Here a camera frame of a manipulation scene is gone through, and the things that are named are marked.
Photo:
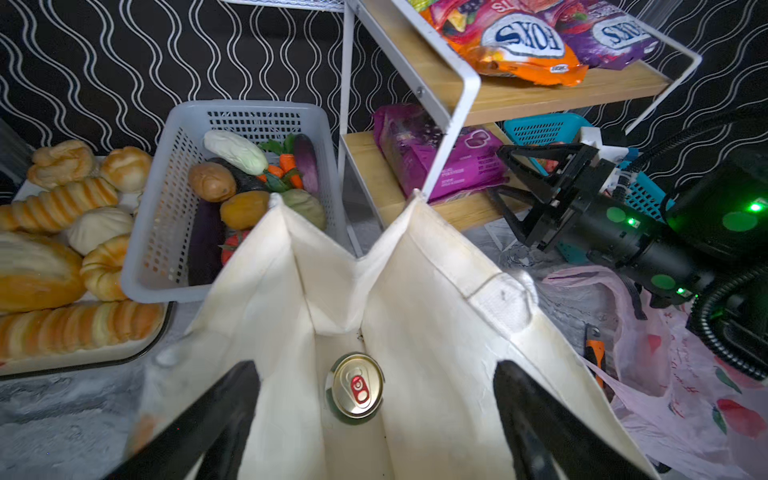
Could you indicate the orange Fox's candy bag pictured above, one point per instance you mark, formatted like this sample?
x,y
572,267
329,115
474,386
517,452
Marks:
x,y
508,38

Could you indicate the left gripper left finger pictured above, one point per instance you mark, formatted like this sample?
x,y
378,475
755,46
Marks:
x,y
211,434

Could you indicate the purple Fox's candy bag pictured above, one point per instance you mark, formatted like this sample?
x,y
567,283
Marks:
x,y
603,36

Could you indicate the cream canvas tote bag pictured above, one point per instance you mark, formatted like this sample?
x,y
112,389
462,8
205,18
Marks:
x,y
428,306

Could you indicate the red tomato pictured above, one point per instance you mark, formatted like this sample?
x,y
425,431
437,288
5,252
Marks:
x,y
231,244

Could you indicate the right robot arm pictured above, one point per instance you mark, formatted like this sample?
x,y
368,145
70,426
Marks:
x,y
707,246

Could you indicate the green drink can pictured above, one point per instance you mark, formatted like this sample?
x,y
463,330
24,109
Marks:
x,y
354,388

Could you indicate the long braided bread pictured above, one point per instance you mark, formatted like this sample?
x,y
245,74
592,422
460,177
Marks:
x,y
55,210

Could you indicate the wooden two-tier shelf rack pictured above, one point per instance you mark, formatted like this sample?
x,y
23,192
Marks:
x,y
456,96

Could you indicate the large bread loaf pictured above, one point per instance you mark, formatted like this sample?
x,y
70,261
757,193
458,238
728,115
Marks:
x,y
37,273

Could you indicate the striped long bread loaf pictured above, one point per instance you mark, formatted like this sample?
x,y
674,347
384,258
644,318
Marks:
x,y
80,326

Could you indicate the round white bun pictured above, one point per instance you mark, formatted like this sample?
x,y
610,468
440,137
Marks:
x,y
98,226

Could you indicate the teal plastic fruit basket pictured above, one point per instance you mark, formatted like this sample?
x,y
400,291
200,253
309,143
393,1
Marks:
x,y
643,196

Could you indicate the purple eggplant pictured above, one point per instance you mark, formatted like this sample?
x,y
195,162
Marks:
x,y
204,254

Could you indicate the pink plastic grocery bag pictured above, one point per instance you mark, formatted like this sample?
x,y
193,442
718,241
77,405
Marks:
x,y
684,407

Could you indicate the white plastic vegetable basket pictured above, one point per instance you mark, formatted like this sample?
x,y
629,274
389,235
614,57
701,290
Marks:
x,y
296,140

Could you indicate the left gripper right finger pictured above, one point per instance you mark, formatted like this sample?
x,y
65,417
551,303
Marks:
x,y
545,439

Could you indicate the yellow orange vegetable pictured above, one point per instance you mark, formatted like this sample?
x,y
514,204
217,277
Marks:
x,y
244,210

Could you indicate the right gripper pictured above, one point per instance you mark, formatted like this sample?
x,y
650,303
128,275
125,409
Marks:
x,y
581,214

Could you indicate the green cabbage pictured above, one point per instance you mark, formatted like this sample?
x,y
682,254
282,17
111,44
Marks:
x,y
307,206

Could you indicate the brown potato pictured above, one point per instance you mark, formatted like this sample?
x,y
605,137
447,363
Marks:
x,y
211,182

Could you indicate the orange box cutter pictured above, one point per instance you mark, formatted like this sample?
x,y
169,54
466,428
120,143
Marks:
x,y
594,346

